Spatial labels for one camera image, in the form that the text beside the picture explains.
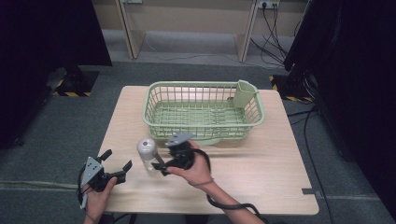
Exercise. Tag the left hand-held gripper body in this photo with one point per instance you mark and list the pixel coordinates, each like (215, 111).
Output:
(92, 169)

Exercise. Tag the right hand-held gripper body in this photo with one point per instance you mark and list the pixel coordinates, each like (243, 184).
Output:
(181, 154)

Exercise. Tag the clear bottle with grey cap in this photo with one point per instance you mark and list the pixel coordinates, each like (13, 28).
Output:
(147, 151)

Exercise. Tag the person's right hand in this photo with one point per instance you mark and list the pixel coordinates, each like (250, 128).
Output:
(200, 171)

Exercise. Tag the person's left hand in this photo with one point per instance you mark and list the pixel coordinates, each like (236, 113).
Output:
(97, 200)

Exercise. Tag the green plastic dish basket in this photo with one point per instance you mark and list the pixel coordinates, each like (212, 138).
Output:
(199, 116)

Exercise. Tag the black stand base striped tape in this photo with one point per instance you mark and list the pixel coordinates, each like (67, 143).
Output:
(291, 90)
(77, 82)

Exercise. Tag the green plastic cutlery holder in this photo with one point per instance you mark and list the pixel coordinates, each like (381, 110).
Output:
(244, 93)

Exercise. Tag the black curtain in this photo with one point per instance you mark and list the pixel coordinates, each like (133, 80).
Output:
(40, 46)
(358, 77)

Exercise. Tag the grey tape patch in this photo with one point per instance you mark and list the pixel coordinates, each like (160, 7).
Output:
(311, 191)

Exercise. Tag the white power strip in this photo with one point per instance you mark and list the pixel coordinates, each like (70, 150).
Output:
(268, 3)

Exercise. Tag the beige wooden desk frame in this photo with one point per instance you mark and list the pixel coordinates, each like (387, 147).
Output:
(190, 15)

